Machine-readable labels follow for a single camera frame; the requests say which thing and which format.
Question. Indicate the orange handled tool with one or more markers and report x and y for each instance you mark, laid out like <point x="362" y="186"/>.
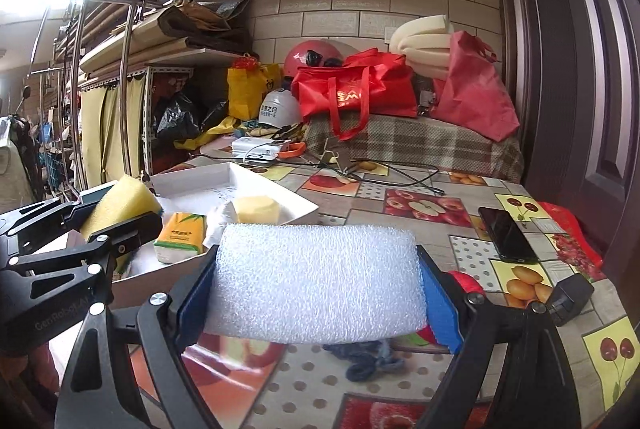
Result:
<point x="290" y="150"/>

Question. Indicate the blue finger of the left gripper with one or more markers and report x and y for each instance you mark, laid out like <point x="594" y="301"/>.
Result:
<point x="102" y="247"/>
<point x="40" y="213"/>

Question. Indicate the red plush apple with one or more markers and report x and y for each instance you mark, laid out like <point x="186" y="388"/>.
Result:
<point x="447" y="305"/>

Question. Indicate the red fabric bag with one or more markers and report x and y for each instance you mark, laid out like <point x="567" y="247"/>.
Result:
<point x="473" y="95"/>

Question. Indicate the pink red helmet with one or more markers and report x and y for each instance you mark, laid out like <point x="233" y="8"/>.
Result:
<point x="311" y="53"/>

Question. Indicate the black power adapter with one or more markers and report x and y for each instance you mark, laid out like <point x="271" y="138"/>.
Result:
<point x="568" y="298"/>

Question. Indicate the red tote bag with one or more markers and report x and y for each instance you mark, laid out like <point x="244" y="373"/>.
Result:
<point x="368" y="83"/>

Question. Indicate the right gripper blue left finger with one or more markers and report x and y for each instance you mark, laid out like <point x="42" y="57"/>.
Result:
<point x="99" y="389"/>

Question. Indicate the plaid covered bench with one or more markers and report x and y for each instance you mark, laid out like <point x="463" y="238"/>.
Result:
<point x="423" y="142"/>

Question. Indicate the cream foam roll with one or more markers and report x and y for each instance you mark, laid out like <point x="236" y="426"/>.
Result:
<point x="425" y="43"/>

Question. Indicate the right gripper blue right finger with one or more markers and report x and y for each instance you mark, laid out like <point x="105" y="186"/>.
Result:
<point x="536" y="387"/>

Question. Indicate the yellow curtain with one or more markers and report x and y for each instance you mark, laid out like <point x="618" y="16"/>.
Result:
<point x="101" y="145"/>

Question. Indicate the white foam block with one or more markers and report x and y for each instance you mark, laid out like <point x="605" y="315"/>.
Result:
<point x="314" y="284"/>

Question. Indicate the chrome curved rail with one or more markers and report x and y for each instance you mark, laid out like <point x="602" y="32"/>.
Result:
<point x="136" y="10"/>

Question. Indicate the metal shelving rack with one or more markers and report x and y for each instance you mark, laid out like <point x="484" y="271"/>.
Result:
<point x="104" y="62"/>

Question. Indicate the yellow green sponge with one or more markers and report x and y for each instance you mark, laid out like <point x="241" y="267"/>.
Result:
<point x="127" y="199"/>

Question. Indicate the white shallow cardboard tray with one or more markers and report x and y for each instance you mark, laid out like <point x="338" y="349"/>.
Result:
<point x="198" y="190"/>

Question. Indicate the white power strip box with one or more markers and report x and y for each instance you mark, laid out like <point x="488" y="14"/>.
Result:
<point x="256" y="148"/>

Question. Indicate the white safety helmet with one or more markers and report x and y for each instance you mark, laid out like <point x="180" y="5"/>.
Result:
<point x="280" y="108"/>

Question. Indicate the black plastic bag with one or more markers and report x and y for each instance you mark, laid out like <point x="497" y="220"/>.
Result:
<point x="180" y="118"/>

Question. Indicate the purple blue braided scrunchie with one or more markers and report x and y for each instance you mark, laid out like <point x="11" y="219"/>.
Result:
<point x="366" y="360"/>

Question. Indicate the brown wooden door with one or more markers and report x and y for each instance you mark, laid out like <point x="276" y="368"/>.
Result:
<point x="573" y="69"/>

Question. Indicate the black smartphone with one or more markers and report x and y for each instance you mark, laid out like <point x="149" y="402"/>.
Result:
<point x="510" y="242"/>

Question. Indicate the yellow shopping bag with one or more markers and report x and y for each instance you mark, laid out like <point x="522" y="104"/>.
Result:
<point x="249" y="81"/>

